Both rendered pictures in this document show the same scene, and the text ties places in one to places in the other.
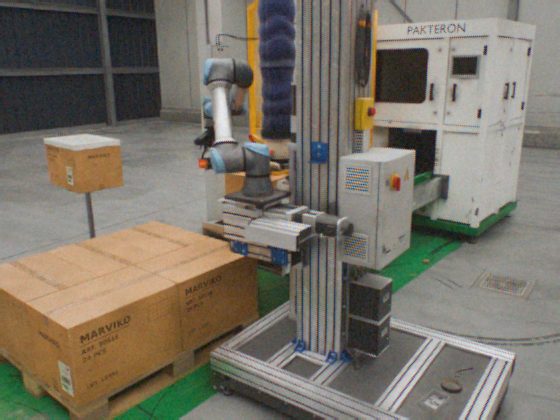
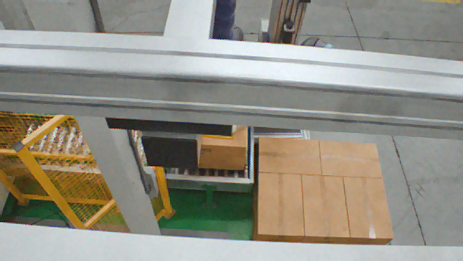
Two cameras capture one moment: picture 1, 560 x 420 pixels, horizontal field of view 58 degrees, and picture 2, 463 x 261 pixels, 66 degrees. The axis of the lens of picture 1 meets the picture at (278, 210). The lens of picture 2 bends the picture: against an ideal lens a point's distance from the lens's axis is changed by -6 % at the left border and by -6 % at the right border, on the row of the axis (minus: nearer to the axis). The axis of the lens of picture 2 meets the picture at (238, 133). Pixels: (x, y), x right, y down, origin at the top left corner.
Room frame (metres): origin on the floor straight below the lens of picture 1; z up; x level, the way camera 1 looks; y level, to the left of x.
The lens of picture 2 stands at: (4.44, 1.54, 3.61)
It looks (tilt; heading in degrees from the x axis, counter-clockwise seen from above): 55 degrees down; 227
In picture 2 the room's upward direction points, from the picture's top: 6 degrees clockwise
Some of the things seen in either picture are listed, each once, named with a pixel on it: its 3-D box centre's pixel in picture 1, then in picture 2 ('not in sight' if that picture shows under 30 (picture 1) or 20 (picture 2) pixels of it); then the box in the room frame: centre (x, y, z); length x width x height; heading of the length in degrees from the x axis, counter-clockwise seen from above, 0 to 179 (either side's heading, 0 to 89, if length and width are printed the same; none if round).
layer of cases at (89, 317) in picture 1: (125, 292); (317, 194); (2.70, 0.90, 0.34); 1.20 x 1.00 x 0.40; 140
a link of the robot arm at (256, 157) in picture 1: (255, 157); not in sight; (2.26, 0.10, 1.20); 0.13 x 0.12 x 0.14; 104
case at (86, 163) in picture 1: (83, 162); not in sight; (4.35, 1.70, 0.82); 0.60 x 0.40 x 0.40; 45
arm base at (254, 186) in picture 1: (257, 183); not in sight; (2.26, 0.10, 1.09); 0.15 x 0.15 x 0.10
